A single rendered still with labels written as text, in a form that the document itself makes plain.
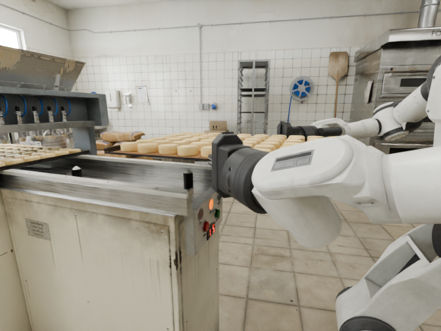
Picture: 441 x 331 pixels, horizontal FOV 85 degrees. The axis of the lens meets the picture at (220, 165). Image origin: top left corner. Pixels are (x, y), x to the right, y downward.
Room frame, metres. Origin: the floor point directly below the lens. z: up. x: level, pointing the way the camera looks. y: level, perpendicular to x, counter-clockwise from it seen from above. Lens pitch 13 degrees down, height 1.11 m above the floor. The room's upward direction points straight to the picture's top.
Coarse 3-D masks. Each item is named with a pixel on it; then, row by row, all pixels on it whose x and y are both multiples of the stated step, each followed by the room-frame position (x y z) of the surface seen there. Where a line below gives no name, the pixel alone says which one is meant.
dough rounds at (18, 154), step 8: (0, 144) 1.26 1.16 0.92; (8, 144) 1.26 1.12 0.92; (0, 152) 1.03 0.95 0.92; (8, 152) 1.05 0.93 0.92; (16, 152) 1.03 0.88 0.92; (24, 152) 1.03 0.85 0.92; (32, 152) 1.03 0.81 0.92; (40, 152) 1.03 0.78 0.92; (48, 152) 1.05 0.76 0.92; (56, 152) 1.03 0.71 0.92; (64, 152) 1.04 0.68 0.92; (72, 152) 1.09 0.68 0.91; (0, 160) 0.88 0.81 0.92; (8, 160) 0.86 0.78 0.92; (16, 160) 0.87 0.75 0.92; (24, 160) 0.94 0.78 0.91; (32, 160) 0.92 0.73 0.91
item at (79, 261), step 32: (32, 192) 0.75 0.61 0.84; (32, 224) 0.75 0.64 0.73; (64, 224) 0.70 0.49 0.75; (96, 224) 0.66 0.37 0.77; (128, 224) 0.62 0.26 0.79; (160, 224) 0.59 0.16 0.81; (32, 256) 0.76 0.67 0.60; (64, 256) 0.71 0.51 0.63; (96, 256) 0.66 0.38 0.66; (128, 256) 0.62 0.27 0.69; (160, 256) 0.58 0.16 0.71; (192, 256) 0.66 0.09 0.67; (32, 288) 0.78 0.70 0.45; (64, 288) 0.72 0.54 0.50; (96, 288) 0.67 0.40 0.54; (128, 288) 0.63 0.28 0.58; (160, 288) 0.59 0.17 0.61; (192, 288) 0.65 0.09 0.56; (32, 320) 0.79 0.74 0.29; (64, 320) 0.73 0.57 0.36; (96, 320) 0.67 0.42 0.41; (128, 320) 0.63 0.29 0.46; (160, 320) 0.59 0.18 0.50; (192, 320) 0.64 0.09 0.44
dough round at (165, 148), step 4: (160, 144) 0.59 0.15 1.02; (164, 144) 0.59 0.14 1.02; (168, 144) 0.59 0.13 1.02; (172, 144) 0.59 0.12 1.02; (176, 144) 0.59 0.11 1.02; (160, 148) 0.57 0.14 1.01; (164, 148) 0.56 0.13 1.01; (168, 148) 0.56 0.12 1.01; (172, 148) 0.57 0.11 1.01; (176, 148) 0.57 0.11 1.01; (160, 152) 0.57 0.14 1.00; (164, 152) 0.56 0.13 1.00; (168, 152) 0.56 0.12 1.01; (172, 152) 0.57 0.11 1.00; (176, 152) 0.57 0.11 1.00
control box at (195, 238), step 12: (204, 192) 0.75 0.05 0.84; (216, 192) 0.77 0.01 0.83; (192, 204) 0.65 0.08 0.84; (204, 204) 0.67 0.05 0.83; (216, 204) 0.77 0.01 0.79; (192, 216) 0.61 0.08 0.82; (204, 216) 0.67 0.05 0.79; (192, 228) 0.61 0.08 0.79; (216, 228) 0.76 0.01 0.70; (192, 240) 0.61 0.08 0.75; (204, 240) 0.67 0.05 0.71; (192, 252) 0.61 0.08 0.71
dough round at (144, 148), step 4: (140, 144) 0.59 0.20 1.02; (144, 144) 0.59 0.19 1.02; (148, 144) 0.59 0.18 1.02; (152, 144) 0.59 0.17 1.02; (156, 144) 0.60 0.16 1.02; (140, 148) 0.58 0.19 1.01; (144, 148) 0.58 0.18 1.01; (148, 148) 0.58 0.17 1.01; (152, 148) 0.59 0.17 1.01; (156, 148) 0.60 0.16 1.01; (140, 152) 0.59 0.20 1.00; (144, 152) 0.58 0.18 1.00; (148, 152) 0.58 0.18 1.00; (152, 152) 0.59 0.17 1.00
